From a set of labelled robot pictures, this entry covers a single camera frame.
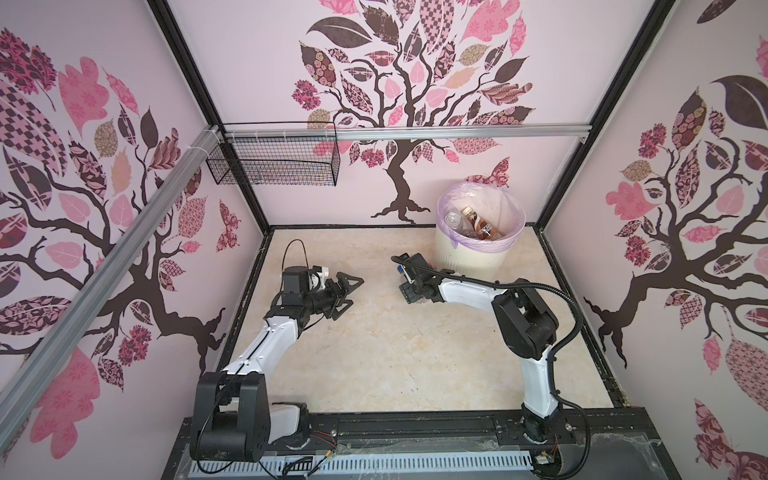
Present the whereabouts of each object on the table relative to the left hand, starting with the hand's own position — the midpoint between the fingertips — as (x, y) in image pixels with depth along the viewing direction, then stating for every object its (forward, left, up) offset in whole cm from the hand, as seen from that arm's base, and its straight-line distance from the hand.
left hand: (360, 294), depth 82 cm
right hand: (+13, -17, -12) cm, 24 cm away
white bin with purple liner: (+29, -42, +8) cm, 52 cm away
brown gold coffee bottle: (+23, -39, +3) cm, 45 cm away
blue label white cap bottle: (+20, -29, +9) cm, 36 cm away
